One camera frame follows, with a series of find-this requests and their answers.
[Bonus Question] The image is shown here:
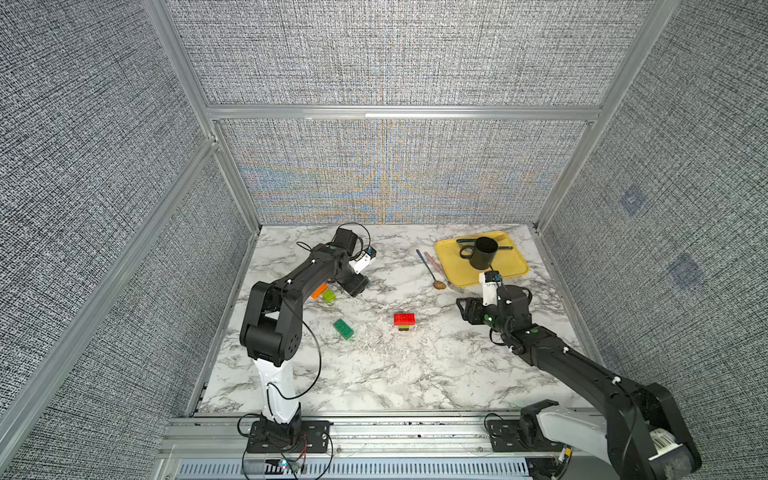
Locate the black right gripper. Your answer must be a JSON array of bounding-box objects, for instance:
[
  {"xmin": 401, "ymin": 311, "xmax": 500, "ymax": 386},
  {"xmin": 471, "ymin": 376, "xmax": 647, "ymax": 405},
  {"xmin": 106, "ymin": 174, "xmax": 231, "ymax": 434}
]
[{"xmin": 455, "ymin": 294, "xmax": 512, "ymax": 339}]

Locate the red lego brick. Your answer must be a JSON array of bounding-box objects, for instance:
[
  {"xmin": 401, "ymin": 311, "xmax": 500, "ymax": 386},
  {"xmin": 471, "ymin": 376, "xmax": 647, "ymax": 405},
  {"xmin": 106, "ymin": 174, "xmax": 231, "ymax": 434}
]
[{"xmin": 393, "ymin": 313, "xmax": 416, "ymax": 328}]

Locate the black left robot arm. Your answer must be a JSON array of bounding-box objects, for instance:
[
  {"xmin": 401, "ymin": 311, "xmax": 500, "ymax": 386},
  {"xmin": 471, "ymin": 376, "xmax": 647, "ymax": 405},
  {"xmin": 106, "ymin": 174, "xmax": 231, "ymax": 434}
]
[{"xmin": 239, "ymin": 223, "xmax": 378, "ymax": 427}]

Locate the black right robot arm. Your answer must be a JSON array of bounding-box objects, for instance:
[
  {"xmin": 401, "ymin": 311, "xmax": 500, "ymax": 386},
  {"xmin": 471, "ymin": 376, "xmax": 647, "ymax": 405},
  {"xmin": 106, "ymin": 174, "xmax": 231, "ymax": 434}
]
[{"xmin": 456, "ymin": 284, "xmax": 702, "ymax": 479}]

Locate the lime lego brick near orange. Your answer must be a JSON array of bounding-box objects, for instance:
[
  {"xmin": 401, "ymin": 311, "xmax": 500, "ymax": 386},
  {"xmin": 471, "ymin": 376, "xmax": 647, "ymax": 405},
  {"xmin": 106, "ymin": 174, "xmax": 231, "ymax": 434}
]
[{"xmin": 322, "ymin": 290, "xmax": 336, "ymax": 304}]

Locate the iridescent metal spoon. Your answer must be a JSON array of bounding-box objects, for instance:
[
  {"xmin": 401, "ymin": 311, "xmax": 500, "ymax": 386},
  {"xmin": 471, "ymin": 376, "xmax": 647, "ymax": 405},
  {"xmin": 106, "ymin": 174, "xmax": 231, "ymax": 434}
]
[{"xmin": 416, "ymin": 249, "xmax": 447, "ymax": 290}]

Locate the black mug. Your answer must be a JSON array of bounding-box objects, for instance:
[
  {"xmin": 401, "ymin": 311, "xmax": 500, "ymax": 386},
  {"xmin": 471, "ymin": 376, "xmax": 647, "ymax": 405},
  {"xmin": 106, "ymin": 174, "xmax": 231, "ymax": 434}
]
[{"xmin": 459, "ymin": 245, "xmax": 498, "ymax": 270}]

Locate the yellow plastic tray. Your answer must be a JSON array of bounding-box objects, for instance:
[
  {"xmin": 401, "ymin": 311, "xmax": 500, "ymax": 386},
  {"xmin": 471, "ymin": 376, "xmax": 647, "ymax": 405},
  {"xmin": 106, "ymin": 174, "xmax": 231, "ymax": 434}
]
[{"xmin": 434, "ymin": 231, "xmax": 529, "ymax": 287}]

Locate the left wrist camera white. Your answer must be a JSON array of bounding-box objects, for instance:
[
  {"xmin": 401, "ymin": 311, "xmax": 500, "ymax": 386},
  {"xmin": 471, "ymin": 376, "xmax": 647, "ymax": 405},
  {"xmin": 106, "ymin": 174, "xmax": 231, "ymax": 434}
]
[{"xmin": 350, "ymin": 247, "xmax": 377, "ymax": 274}]

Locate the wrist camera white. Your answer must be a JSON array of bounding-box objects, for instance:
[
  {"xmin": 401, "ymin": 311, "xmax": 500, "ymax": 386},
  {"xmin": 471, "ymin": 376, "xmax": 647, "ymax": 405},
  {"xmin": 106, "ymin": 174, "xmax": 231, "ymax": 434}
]
[
  {"xmin": 350, "ymin": 247, "xmax": 377, "ymax": 274},
  {"xmin": 478, "ymin": 270, "xmax": 503, "ymax": 307}
]

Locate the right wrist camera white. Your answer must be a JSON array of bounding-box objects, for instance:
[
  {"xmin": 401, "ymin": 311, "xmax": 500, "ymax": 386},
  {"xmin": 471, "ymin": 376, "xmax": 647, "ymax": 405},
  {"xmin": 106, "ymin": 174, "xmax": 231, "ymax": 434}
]
[{"xmin": 478, "ymin": 270, "xmax": 503, "ymax": 307}]

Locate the pink handled fork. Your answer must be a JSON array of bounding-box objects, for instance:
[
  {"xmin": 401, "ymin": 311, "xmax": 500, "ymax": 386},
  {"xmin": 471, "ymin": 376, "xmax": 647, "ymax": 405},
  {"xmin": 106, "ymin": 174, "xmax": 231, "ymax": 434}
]
[{"xmin": 423, "ymin": 252, "xmax": 465, "ymax": 293}]

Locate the green handled utensil on tray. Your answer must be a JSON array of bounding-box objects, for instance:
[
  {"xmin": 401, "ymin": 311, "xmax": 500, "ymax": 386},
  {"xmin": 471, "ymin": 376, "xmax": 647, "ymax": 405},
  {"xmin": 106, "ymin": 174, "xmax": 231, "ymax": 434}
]
[{"xmin": 456, "ymin": 237, "xmax": 514, "ymax": 252}]

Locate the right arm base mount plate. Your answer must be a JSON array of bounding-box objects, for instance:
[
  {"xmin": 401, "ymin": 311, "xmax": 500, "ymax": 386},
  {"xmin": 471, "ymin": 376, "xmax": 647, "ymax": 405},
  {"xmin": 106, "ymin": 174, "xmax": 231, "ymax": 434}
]
[{"xmin": 484, "ymin": 415, "xmax": 564, "ymax": 453}]

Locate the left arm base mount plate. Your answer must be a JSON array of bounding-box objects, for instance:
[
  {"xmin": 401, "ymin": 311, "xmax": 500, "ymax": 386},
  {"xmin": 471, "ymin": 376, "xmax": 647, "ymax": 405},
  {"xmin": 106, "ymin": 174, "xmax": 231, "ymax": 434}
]
[{"xmin": 246, "ymin": 418, "xmax": 331, "ymax": 454}]

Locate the white slotted cable duct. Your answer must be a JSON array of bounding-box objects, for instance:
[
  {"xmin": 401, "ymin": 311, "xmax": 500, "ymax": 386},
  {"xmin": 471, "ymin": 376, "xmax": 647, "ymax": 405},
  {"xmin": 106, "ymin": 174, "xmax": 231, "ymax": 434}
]
[{"xmin": 172, "ymin": 457, "xmax": 532, "ymax": 479}]

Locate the aluminium front rail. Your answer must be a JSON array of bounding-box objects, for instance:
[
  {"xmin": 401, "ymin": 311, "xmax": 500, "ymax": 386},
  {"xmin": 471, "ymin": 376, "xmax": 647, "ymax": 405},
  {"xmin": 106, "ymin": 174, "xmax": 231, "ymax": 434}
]
[{"xmin": 158, "ymin": 415, "xmax": 619, "ymax": 460}]

